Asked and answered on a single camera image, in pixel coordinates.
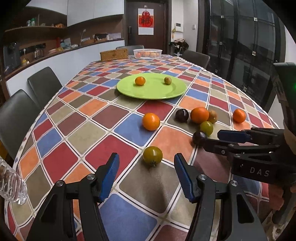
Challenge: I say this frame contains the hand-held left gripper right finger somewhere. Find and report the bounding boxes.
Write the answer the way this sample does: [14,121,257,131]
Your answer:
[174,153,269,241]

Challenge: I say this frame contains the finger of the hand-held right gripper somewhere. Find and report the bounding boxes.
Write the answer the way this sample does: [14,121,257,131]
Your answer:
[203,138,281,161]
[217,127,286,145]

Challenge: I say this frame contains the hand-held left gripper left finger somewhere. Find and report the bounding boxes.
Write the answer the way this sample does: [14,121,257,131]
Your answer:
[26,152,120,241]

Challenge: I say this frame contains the dark purple plum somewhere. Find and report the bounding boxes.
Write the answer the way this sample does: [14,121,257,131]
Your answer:
[192,131,208,146]
[174,109,189,123]

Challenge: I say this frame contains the large orange mandarin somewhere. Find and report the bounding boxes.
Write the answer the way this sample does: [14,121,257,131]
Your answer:
[190,107,210,124]

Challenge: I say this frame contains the olive green tomato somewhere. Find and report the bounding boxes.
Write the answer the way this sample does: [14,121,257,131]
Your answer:
[143,146,163,167]

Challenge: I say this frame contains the green plate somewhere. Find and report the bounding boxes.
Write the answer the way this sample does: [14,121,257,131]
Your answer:
[116,73,187,100]

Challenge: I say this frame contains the person's right hand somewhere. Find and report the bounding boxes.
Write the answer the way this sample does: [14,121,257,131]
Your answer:
[284,120,296,150]

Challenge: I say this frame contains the checked colourful tablecloth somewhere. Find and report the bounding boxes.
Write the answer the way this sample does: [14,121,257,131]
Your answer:
[5,54,280,241]

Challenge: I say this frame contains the dark glass sliding doors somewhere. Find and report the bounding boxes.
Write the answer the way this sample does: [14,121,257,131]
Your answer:
[203,0,287,109]

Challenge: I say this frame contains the clear plastic bottle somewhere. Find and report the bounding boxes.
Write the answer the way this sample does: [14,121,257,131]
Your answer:
[0,156,28,205]

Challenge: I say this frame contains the hanging bags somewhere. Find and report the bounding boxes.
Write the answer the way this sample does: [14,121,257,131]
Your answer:
[169,38,189,56]

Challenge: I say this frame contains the pile of basket mandarins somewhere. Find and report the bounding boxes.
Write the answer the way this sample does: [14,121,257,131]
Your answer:
[136,51,160,57]

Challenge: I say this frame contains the white plastic basket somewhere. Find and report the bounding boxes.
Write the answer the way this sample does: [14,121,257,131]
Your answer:
[133,48,163,58]

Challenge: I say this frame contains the woven wicker box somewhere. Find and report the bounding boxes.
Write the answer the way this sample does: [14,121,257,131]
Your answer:
[100,49,128,62]

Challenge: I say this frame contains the white kitchen counter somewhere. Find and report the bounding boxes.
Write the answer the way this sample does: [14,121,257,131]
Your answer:
[3,38,125,98]

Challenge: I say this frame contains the dark wooden door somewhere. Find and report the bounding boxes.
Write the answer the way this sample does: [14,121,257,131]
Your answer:
[124,0,167,55]

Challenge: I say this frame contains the black coffee machine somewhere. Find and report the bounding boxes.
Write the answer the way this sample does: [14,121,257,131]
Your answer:
[3,42,21,69]

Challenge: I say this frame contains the red wall poster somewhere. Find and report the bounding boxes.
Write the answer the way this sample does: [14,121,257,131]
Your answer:
[138,8,154,36]

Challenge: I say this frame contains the wooden wall shelf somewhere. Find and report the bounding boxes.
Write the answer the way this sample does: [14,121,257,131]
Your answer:
[5,25,68,39]

